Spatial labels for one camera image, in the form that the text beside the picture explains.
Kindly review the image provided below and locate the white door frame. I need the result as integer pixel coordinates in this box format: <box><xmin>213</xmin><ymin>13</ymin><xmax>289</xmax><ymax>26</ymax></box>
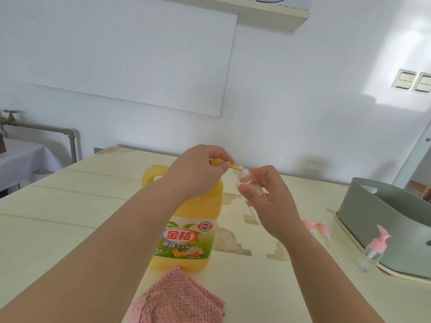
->
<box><xmin>392</xmin><ymin>119</ymin><xmax>431</xmax><ymax>189</ymax></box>

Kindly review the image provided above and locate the white iron packaging box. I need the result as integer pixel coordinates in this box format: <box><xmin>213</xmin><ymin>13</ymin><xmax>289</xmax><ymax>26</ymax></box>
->
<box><xmin>241</xmin><ymin>0</ymin><xmax>314</xmax><ymax>11</ymax></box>

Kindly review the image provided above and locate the white wall board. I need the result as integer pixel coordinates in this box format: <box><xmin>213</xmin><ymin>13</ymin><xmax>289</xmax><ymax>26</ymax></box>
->
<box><xmin>13</xmin><ymin>0</ymin><xmax>239</xmax><ymax>118</ymax></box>

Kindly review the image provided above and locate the pink textured cloth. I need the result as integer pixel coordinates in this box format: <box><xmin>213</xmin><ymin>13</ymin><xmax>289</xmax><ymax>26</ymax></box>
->
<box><xmin>129</xmin><ymin>265</ymin><xmax>226</xmax><ymax>323</ymax></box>

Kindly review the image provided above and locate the person's right forearm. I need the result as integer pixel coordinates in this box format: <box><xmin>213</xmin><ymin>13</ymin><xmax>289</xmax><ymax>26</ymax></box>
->
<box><xmin>281</xmin><ymin>225</ymin><xmax>386</xmax><ymax>323</ymax></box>

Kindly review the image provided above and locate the white wall switch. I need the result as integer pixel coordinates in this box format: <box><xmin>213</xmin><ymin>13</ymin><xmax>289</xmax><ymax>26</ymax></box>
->
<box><xmin>414</xmin><ymin>72</ymin><xmax>431</xmax><ymax>94</ymax></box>
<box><xmin>390</xmin><ymin>69</ymin><xmax>417</xmax><ymax>90</ymax></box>

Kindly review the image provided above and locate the grey-green plastic basket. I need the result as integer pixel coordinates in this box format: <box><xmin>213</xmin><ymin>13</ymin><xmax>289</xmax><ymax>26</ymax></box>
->
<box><xmin>336</xmin><ymin>177</ymin><xmax>431</xmax><ymax>279</ymax></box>

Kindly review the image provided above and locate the person's left forearm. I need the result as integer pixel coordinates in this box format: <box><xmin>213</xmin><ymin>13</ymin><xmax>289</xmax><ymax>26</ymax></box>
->
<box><xmin>0</xmin><ymin>178</ymin><xmax>179</xmax><ymax>323</ymax></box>

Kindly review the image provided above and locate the person's left hand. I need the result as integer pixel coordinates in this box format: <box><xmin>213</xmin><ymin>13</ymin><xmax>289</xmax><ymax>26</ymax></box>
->
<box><xmin>161</xmin><ymin>144</ymin><xmax>235</xmax><ymax>199</ymax></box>

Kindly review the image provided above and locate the grey metal pipe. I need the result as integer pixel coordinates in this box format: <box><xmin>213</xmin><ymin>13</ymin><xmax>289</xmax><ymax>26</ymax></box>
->
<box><xmin>0</xmin><ymin>118</ymin><xmax>79</xmax><ymax>162</ymax></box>

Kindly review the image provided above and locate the white tablecloth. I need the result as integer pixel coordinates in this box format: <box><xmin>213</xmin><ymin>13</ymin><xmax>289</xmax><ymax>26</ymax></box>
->
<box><xmin>0</xmin><ymin>137</ymin><xmax>63</xmax><ymax>192</ymax></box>

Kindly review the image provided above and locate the person's right hand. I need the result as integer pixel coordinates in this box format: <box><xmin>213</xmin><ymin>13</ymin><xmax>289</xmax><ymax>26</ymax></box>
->
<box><xmin>238</xmin><ymin>165</ymin><xmax>302</xmax><ymax>241</ymax></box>

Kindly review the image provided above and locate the yellow detergent jug with pump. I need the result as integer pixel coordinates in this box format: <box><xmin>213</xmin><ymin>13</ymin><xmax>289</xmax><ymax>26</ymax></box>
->
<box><xmin>141</xmin><ymin>157</ymin><xmax>250</xmax><ymax>274</ymax></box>

